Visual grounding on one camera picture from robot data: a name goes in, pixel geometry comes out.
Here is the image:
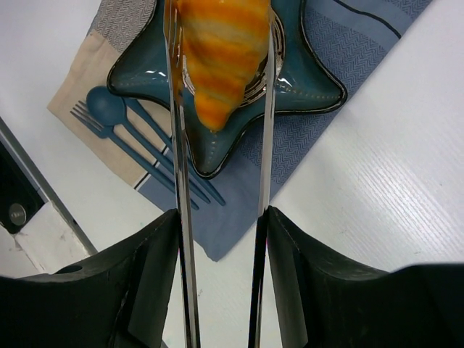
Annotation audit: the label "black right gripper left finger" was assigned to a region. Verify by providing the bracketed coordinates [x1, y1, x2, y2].
[1, 210, 180, 347]

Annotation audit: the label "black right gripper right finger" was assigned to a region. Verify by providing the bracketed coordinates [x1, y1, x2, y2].
[268, 207, 463, 347]

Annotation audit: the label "orange striped croissant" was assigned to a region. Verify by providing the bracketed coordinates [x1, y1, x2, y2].
[164, 1, 274, 132]

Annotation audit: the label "stainless steel tongs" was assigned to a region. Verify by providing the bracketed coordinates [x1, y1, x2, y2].
[163, 1, 276, 347]

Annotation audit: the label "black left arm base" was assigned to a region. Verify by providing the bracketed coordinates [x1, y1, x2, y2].
[0, 136, 46, 234]

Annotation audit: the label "blue plastic fork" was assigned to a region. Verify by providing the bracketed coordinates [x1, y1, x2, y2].
[70, 101, 176, 194]

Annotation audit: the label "blue plastic spoon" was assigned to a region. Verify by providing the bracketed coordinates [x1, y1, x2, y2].
[86, 86, 225, 207]

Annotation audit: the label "blue star-shaped dish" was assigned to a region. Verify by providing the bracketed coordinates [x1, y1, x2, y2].
[107, 1, 347, 179]

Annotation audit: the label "blue beige striped placemat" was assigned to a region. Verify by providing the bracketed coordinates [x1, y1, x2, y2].
[48, 1, 427, 261]

